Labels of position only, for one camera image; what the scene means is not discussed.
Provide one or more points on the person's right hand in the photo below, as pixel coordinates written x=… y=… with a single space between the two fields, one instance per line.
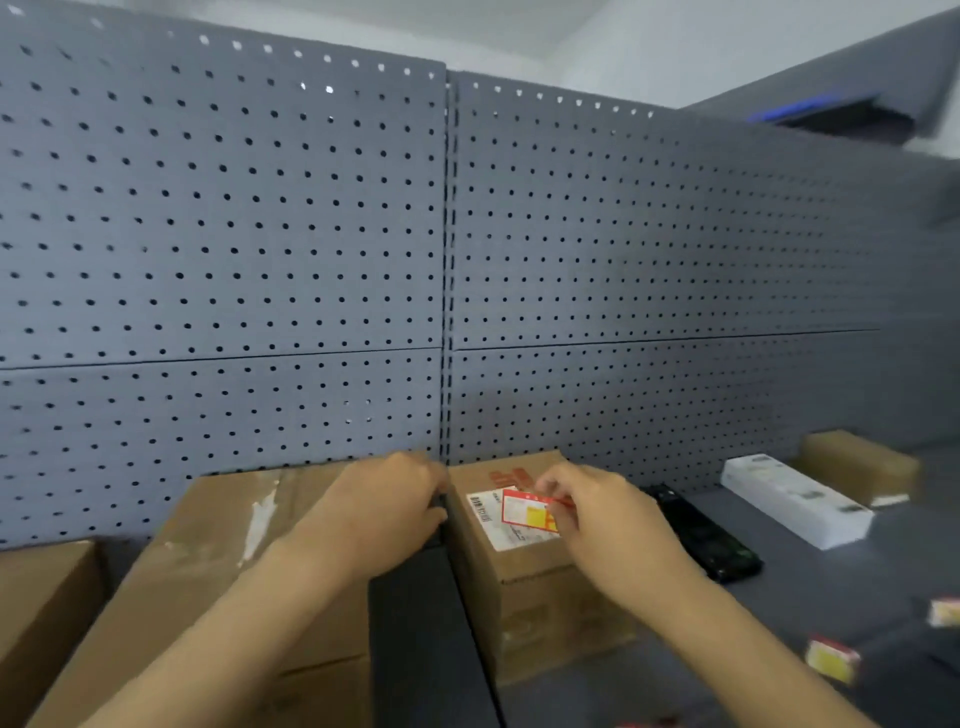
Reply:
x=622 y=532

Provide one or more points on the gray metal shelf board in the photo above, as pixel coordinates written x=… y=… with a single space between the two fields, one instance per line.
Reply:
x=862 y=60

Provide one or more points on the person's left hand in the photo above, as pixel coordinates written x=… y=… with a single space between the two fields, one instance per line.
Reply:
x=390 y=510

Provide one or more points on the person's right forearm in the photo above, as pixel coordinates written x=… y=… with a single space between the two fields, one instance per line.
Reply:
x=750 y=675

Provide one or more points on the small taped cardboard box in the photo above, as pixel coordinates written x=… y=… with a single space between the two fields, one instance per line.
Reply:
x=855 y=465

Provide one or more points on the person's left forearm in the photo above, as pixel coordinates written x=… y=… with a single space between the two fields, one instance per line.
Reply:
x=225 y=652

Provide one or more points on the large cardboard box blue print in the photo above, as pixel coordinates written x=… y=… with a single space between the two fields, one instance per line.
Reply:
x=210 y=525

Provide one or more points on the cardboard box red print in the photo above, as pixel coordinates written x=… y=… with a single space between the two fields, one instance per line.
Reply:
x=540 y=630

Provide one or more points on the cardboard box handwritten white sticker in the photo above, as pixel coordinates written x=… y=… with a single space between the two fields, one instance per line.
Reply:
x=45 y=615

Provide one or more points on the long white box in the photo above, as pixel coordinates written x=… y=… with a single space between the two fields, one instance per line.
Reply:
x=795 y=502

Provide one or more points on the slim black box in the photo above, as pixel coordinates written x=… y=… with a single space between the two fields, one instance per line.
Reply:
x=712 y=547

